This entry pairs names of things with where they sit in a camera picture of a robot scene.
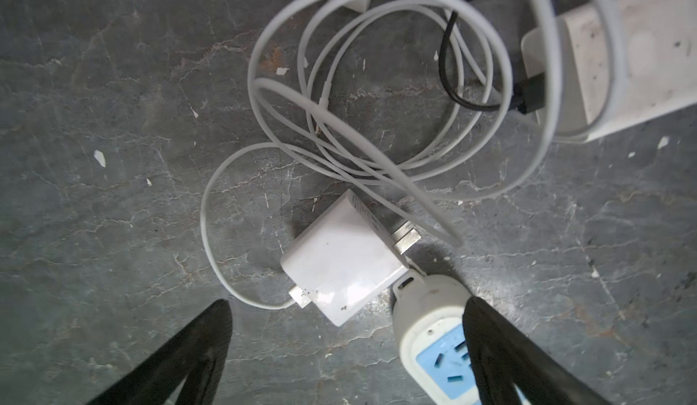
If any white square charger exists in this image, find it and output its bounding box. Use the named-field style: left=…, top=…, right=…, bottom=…
left=519, top=0, right=697, bottom=145

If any thin black cable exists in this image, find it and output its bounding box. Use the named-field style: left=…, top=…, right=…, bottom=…
left=437, top=0, right=546, bottom=116

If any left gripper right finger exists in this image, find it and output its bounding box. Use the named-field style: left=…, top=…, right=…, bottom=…
left=462, top=297, right=608, bottom=404

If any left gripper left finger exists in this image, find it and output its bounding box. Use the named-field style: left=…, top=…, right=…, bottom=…
left=90, top=299, right=232, bottom=404

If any white charger adapter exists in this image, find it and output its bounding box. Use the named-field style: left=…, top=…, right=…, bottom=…
left=281, top=190, right=421, bottom=326

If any thin white charger cable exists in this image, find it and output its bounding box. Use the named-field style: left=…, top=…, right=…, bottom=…
left=199, top=0, right=630, bottom=312

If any white blue power strip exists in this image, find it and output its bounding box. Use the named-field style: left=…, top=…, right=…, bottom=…
left=392, top=269, right=481, bottom=404

